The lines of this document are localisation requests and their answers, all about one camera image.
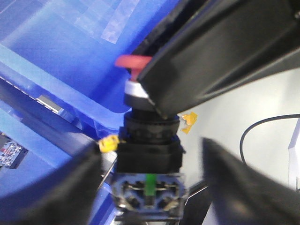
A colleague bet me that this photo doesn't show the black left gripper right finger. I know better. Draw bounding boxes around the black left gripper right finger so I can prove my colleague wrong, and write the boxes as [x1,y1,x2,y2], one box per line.
[202,138,300,225]

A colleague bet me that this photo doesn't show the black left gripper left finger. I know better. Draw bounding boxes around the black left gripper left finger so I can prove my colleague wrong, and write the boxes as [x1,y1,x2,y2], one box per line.
[0,142,102,225]

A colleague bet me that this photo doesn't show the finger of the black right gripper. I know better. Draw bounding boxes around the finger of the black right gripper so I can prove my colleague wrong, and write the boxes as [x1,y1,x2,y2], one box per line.
[138,0,300,117]

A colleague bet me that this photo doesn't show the red mushroom push button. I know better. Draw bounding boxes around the red mushroom push button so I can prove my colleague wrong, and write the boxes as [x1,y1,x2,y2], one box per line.
[111,55,188,224]

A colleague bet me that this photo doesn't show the orange tape scrap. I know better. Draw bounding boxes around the orange tape scrap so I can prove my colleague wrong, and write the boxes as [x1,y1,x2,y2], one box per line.
[181,112,198,134]

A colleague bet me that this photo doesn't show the left blue plastic bin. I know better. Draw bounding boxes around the left blue plastic bin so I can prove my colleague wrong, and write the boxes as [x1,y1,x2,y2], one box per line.
[0,0,177,224]

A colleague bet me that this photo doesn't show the black cable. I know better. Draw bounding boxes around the black cable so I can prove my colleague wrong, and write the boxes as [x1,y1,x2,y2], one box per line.
[240,113,300,165]

